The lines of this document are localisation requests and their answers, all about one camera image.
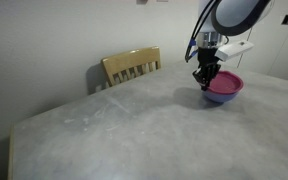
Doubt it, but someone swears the black cable with blue connector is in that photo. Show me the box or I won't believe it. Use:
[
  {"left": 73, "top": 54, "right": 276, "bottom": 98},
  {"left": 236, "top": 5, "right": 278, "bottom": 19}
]
[
  {"left": 184, "top": 0, "right": 216, "bottom": 64},
  {"left": 187, "top": 0, "right": 222, "bottom": 58}
]

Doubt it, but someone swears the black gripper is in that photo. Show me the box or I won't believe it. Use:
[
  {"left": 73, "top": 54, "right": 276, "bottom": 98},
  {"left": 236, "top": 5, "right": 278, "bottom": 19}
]
[{"left": 192, "top": 47, "right": 222, "bottom": 92}]

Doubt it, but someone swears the blue plastic bowl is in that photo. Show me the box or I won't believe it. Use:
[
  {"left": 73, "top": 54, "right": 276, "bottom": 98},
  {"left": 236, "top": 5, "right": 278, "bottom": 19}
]
[{"left": 201, "top": 87, "right": 242, "bottom": 104}]

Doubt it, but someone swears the pink plastic plate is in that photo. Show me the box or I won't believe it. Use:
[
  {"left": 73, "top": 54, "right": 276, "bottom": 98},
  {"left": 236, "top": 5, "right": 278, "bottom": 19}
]
[{"left": 206, "top": 70, "right": 245, "bottom": 95}]

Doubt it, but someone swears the light wooden chair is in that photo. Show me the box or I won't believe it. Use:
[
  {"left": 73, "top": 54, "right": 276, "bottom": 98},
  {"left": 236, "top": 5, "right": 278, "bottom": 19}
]
[{"left": 100, "top": 45, "right": 162, "bottom": 88}]

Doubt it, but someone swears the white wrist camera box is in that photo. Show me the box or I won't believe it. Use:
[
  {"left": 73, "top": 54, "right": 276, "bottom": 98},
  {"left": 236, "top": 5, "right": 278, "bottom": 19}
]
[{"left": 214, "top": 40, "right": 255, "bottom": 62}]

